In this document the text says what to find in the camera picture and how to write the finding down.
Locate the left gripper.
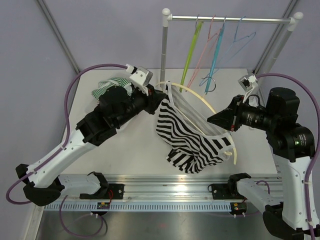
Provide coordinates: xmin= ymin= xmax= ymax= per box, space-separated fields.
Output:
xmin=114 ymin=83 xmax=166 ymax=128

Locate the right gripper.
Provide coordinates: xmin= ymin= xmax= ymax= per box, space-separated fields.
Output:
xmin=208 ymin=94 xmax=279 ymax=132

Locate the cream hanger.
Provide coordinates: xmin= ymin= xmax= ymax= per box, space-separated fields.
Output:
xmin=154 ymin=80 xmax=238 ymax=165

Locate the black white striped tank top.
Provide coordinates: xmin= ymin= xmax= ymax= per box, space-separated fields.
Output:
xmin=155 ymin=81 xmax=238 ymax=174

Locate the green striped tank top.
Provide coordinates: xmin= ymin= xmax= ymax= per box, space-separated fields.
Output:
xmin=91 ymin=77 xmax=134 ymax=103

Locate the light blue hanger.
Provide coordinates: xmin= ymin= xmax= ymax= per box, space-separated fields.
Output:
xmin=199 ymin=16 xmax=257 ymax=94

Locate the pink hanger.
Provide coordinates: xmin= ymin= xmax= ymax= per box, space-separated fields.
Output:
xmin=187 ymin=19 xmax=221 ymax=88

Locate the green hanger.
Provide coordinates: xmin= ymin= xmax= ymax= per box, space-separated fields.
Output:
xmin=180 ymin=21 xmax=204 ymax=86

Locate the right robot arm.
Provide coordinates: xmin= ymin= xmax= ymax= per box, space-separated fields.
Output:
xmin=208 ymin=87 xmax=320 ymax=240

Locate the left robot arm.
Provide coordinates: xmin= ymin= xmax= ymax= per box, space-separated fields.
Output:
xmin=15 ymin=84 xmax=167 ymax=207

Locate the white plastic basket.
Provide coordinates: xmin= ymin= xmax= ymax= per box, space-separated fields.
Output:
xmin=117 ymin=120 xmax=131 ymax=133

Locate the clothes rack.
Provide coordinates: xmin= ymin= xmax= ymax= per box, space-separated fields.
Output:
xmin=159 ymin=2 xmax=304 ymax=82

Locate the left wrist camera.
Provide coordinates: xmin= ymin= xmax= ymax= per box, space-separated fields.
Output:
xmin=125 ymin=64 xmax=153 ymax=96

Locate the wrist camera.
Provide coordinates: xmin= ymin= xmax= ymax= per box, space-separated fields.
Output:
xmin=125 ymin=64 xmax=153 ymax=96
xmin=238 ymin=74 xmax=259 ymax=103

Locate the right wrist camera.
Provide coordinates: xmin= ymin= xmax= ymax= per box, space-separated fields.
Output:
xmin=238 ymin=74 xmax=259 ymax=103

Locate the aluminium rail base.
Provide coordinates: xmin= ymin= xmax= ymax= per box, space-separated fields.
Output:
xmin=61 ymin=174 xmax=283 ymax=212

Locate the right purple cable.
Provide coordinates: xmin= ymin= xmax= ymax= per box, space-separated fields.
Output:
xmin=254 ymin=72 xmax=320 ymax=240

